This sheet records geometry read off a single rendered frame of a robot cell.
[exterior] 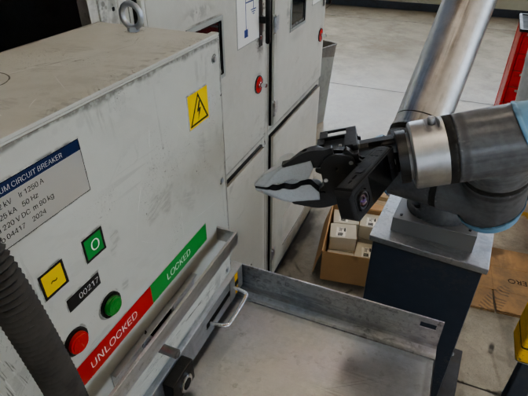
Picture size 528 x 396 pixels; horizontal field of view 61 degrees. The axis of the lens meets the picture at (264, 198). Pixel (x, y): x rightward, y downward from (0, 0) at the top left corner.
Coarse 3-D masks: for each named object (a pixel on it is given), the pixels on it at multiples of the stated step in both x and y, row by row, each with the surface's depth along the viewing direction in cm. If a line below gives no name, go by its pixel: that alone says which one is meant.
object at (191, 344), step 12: (240, 264) 93; (228, 276) 90; (240, 276) 94; (228, 288) 89; (216, 300) 85; (228, 300) 90; (204, 312) 82; (216, 312) 86; (192, 324) 80; (204, 324) 82; (192, 336) 78; (204, 336) 83; (180, 348) 76; (192, 348) 79; (168, 360) 74; (192, 360) 80; (168, 372) 72; (156, 384) 70
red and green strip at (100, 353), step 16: (192, 240) 72; (176, 256) 68; (176, 272) 69; (160, 288) 66; (144, 304) 63; (128, 320) 60; (112, 336) 57; (96, 352) 55; (80, 368) 52; (96, 368) 55
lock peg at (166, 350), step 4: (152, 336) 66; (148, 340) 65; (144, 344) 64; (164, 344) 65; (144, 348) 65; (164, 348) 64; (168, 348) 64; (172, 348) 64; (176, 348) 64; (160, 352) 64; (164, 352) 64; (168, 352) 64; (172, 352) 63; (176, 352) 64; (180, 352) 64; (168, 356) 64; (172, 356) 63; (176, 356) 63
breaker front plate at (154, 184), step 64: (192, 64) 61; (64, 128) 42; (128, 128) 51; (128, 192) 54; (192, 192) 69; (64, 256) 46; (128, 256) 57; (192, 256) 74; (64, 320) 48; (192, 320) 79; (0, 384) 42
